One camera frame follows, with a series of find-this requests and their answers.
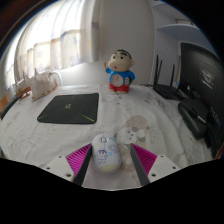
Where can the white sheer curtain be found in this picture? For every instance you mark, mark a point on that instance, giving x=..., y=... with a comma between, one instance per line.
x=53, y=40

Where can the cartoon boy figurine clock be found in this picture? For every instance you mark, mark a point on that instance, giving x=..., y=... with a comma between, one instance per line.
x=119, y=71

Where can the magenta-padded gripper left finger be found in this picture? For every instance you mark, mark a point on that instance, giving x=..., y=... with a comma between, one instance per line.
x=77, y=160

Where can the white shelf unit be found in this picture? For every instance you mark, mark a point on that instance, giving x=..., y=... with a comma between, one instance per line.
x=170, y=36

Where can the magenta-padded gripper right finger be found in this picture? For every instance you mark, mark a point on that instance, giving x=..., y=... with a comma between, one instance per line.
x=146, y=160

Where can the white printed tablecloth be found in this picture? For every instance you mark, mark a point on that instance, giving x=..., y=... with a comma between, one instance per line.
x=153, y=140

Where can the black keyboard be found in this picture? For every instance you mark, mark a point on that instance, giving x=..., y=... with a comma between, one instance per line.
x=8, y=106

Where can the black box device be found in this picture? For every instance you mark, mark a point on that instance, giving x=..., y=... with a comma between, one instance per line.
x=193, y=116

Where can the white cartoon-print computer mouse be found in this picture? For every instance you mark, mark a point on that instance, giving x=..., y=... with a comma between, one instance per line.
x=106, y=155

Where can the black computer monitor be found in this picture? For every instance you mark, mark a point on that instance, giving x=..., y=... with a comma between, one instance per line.
x=206, y=83

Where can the black router with antennas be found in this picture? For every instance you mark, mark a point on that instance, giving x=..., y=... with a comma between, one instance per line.
x=166, y=91

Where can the wooden model sailing ship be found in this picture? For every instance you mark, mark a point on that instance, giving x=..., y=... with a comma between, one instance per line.
x=23, y=88

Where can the black mouse pad green lines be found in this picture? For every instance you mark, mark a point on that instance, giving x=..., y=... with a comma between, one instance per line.
x=70, y=108

